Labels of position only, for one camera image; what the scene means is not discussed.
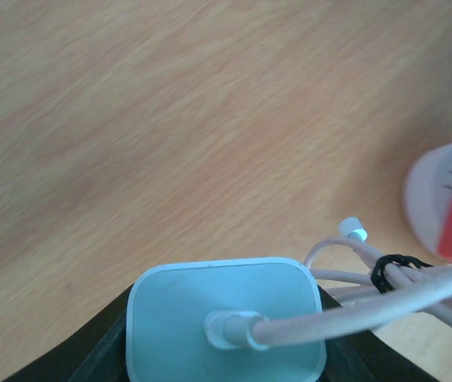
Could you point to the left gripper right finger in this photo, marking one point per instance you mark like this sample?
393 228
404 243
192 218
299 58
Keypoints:
363 357

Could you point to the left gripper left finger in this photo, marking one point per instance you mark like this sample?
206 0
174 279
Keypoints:
95 352

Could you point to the small white cube charger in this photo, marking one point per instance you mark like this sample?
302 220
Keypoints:
193 322

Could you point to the round white socket base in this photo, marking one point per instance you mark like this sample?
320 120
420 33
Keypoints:
427 195

